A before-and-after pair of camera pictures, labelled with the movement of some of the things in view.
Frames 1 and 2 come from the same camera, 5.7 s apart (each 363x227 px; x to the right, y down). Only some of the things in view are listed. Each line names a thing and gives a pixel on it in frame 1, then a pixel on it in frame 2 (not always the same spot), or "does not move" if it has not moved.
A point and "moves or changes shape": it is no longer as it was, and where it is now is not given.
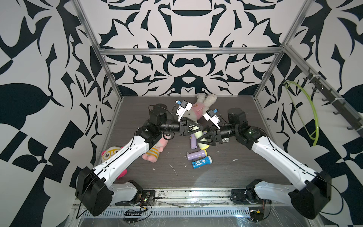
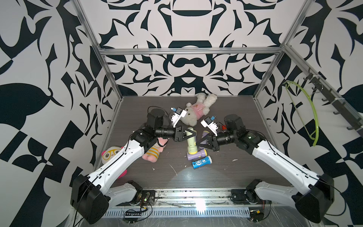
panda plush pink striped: (108, 152) does not move
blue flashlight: (199, 163) does not move
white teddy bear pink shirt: (198, 109) does not move
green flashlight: (200, 134) moves or changes shape
